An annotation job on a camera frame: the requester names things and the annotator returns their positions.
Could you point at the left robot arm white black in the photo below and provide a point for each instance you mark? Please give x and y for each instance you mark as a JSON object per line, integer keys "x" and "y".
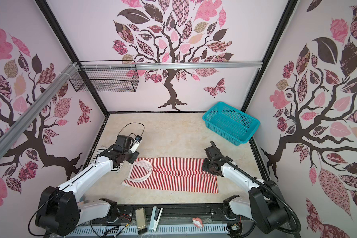
{"x": 59, "y": 209}

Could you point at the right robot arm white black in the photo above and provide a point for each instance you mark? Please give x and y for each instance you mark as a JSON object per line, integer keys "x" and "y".
{"x": 266, "y": 205}

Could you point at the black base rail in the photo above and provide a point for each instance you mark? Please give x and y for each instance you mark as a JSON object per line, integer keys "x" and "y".
{"x": 216, "y": 212}

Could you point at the teal plastic basket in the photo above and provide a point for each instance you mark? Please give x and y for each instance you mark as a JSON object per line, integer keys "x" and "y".
{"x": 230, "y": 123}

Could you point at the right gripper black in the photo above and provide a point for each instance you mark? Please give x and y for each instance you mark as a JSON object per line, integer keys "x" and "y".
{"x": 205, "y": 165}

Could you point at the silver rectangular block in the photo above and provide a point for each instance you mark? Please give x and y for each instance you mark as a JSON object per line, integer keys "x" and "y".
{"x": 141, "y": 221}

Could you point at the red white striped tank top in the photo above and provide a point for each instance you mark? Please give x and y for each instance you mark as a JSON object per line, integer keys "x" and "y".
{"x": 171, "y": 174}

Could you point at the red white teeth toy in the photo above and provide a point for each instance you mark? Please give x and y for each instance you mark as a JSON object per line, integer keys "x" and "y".
{"x": 198, "y": 222}

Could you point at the black wire basket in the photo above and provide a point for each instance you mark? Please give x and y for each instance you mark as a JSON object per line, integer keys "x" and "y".
{"x": 106, "y": 76}

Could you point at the aluminium rail back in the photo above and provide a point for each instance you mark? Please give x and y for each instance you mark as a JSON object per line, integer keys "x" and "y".
{"x": 157, "y": 66}

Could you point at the aluminium rail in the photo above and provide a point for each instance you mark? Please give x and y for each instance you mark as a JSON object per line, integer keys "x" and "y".
{"x": 19, "y": 126}
{"x": 157, "y": 66}

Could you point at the aluminium rail left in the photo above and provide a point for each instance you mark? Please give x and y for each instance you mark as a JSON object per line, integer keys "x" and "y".
{"x": 19, "y": 126}

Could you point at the black white striped tank top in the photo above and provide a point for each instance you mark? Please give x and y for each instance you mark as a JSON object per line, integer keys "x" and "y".
{"x": 107, "y": 160}

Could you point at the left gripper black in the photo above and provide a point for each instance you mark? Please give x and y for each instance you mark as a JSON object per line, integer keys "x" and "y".
{"x": 135, "y": 156}

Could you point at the white stapler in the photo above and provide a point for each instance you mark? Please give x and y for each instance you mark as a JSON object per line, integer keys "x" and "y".
{"x": 155, "y": 218}

